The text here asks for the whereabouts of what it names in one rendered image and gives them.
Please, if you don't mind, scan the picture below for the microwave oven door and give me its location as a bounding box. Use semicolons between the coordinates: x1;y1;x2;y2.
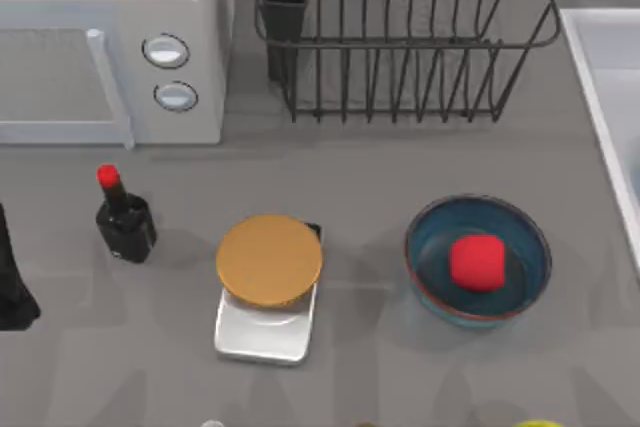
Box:
0;27;130;142

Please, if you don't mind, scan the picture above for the microwave door handle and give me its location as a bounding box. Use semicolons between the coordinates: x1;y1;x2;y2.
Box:
85;28;136;150

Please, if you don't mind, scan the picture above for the red apple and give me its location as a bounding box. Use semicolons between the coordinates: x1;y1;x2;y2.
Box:
448;233;507;293

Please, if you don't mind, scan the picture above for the black cutlery holder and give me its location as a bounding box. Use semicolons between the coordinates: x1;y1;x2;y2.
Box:
253;0;310;82

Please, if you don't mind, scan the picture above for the large microwave knob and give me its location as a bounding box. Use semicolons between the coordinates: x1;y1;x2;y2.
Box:
141;32;191;70

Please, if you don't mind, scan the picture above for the small microwave knob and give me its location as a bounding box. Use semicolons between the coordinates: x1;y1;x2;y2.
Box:
153;80;199;112

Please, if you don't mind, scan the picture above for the blue bowl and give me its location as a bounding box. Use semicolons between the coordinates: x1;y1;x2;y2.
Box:
404;193;553;331

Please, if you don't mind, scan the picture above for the pale microwave oven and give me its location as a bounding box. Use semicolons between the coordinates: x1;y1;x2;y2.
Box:
0;0;237;149

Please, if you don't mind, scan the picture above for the black wire dish rack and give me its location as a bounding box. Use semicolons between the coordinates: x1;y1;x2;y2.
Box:
253;0;562;124

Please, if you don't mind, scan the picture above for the orange round scale plate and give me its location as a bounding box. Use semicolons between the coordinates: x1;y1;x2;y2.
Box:
215;213;324;308

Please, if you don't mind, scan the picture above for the black bottle with red cap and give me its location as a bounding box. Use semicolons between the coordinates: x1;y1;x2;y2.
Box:
95;163;158;265

